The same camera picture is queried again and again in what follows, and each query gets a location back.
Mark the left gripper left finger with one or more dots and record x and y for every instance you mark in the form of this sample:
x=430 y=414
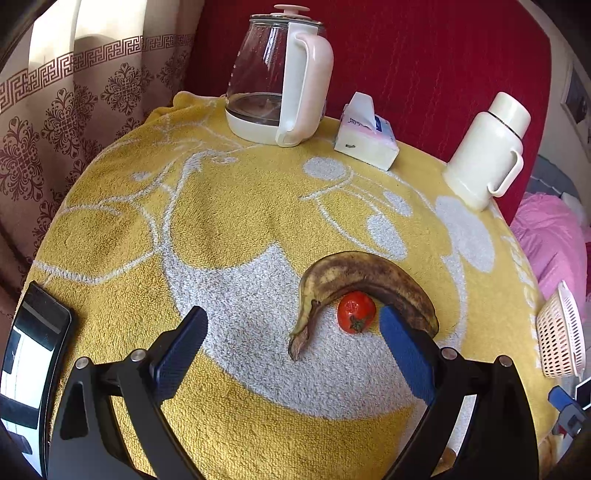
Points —
x=87 y=442

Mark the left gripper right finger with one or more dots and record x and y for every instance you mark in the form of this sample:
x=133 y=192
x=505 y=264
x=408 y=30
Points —
x=500 y=442

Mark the overripe brown banana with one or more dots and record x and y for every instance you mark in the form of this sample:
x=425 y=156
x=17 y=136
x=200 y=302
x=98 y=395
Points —
x=341 y=273

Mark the white plastic perforated basket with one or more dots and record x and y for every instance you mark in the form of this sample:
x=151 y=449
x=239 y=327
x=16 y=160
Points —
x=560 y=335

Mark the black smartphone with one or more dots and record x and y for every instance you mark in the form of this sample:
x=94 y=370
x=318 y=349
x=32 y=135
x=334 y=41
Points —
x=30 y=372

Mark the pink polka dot quilt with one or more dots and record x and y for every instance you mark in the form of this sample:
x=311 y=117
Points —
x=555 y=245

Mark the small red tomato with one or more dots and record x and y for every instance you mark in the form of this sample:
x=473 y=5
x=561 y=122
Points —
x=356 y=312

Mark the yellow and white towel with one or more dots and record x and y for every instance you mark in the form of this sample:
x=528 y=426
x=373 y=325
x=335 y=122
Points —
x=181 y=213

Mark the cream thermos flask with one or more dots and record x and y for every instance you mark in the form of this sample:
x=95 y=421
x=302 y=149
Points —
x=489 y=158

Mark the white tissue pack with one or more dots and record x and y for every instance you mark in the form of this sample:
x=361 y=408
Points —
x=366 y=136

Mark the red mattress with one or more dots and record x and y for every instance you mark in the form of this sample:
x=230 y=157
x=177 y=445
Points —
x=432 y=66

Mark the patterned beige curtain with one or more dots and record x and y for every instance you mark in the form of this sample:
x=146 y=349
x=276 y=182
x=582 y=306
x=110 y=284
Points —
x=83 y=75

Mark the framed wall picture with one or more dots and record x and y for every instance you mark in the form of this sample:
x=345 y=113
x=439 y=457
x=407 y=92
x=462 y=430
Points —
x=576 y=103

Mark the glass kettle with pink handle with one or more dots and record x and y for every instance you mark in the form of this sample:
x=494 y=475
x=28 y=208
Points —
x=280 y=81

